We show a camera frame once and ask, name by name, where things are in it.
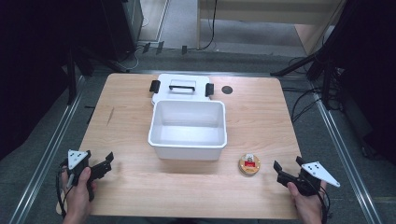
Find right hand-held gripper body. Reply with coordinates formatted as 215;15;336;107
293;156;341;198

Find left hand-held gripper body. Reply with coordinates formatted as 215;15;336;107
59;148;96;203

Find round yellow tin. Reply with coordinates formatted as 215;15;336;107
238;152;262;176

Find white plastic storage box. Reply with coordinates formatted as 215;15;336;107
148;99;229;162

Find person's right hand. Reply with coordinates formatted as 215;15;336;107
286;181;328;224

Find person's left hand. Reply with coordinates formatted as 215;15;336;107
61;166;98;224

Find black metal stand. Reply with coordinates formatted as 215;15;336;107
64;43;94;105

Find black curtain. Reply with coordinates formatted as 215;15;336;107
323;0;396;166
0;0;108;161

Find black tripod stand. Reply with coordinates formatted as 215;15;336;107
269;18;347;108

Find black cabinet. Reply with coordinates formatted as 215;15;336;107
99;0;145;63

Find light wooden furniture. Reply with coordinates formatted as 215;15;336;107
196;0;348;56

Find metal floor rail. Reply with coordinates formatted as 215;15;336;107
8;76;87;224
309;81;385;224

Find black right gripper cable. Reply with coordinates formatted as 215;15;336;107
318;186;332;224

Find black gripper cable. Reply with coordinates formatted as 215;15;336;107
55;159;70;219
318;186;332;224

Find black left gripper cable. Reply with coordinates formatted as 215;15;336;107
55;159;70;219

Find black floor cables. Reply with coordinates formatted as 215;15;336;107
281;55;335;124

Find white box lid black handle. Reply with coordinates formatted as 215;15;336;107
148;73;216;107

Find white floor cable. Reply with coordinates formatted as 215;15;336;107
120;46;140;71

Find black hanging cable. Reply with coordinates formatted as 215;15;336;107
200;0;219;51

